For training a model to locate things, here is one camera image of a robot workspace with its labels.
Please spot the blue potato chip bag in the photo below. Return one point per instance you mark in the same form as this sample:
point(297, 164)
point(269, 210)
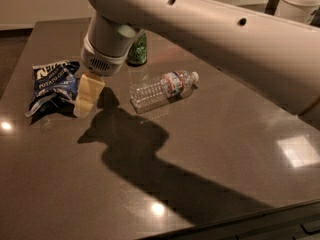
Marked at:
point(54, 83)

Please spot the clear plastic water bottle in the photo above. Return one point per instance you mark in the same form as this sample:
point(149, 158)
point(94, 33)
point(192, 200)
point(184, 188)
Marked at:
point(161, 88)

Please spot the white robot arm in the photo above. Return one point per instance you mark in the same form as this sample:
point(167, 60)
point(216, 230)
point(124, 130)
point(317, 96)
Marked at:
point(278, 58)

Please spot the green soda can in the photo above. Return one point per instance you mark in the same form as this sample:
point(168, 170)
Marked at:
point(137, 55)

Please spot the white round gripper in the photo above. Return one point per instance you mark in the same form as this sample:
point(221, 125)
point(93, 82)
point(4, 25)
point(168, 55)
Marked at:
point(101, 62)

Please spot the dark box behind container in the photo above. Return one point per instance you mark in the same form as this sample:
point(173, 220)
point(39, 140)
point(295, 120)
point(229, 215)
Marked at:
point(271, 7)

